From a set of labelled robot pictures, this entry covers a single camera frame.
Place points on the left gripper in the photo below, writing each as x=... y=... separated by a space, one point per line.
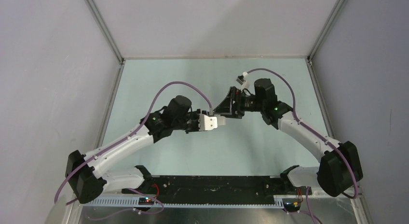
x=196 y=114

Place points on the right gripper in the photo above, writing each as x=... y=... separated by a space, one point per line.
x=226 y=108

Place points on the white remote control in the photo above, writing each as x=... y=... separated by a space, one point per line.
x=221 y=120

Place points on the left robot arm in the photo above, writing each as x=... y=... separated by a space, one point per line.
x=89 y=174

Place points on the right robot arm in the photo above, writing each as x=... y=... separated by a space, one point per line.
x=339 y=164

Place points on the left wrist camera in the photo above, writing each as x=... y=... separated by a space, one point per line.
x=207 y=122

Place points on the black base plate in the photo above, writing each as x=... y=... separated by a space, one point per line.
x=218 y=188

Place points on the white slotted cable duct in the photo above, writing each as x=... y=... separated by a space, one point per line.
x=138 y=202

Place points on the aluminium frame rail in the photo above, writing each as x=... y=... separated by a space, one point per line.
x=98 y=17

